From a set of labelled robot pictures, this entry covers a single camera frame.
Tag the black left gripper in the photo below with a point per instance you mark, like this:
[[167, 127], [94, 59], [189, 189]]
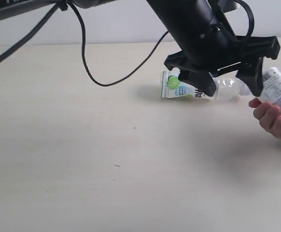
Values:
[[219, 53]]

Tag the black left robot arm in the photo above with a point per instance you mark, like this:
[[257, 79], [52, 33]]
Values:
[[185, 21]]

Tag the lime label drink bottle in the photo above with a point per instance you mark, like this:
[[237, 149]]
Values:
[[226, 87]]

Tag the open human hand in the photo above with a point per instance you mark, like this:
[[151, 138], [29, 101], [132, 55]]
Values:
[[268, 115]]

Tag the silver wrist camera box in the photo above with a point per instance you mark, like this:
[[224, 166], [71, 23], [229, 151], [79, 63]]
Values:
[[228, 5]]

